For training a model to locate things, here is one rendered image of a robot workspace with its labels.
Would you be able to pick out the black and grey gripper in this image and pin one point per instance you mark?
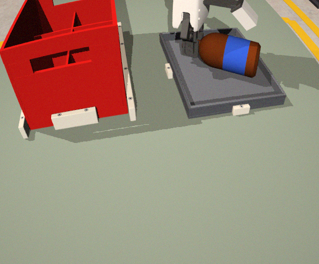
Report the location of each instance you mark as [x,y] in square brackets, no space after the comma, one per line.
[193,13]

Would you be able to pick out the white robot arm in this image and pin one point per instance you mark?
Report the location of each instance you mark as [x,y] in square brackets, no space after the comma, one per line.
[240,9]

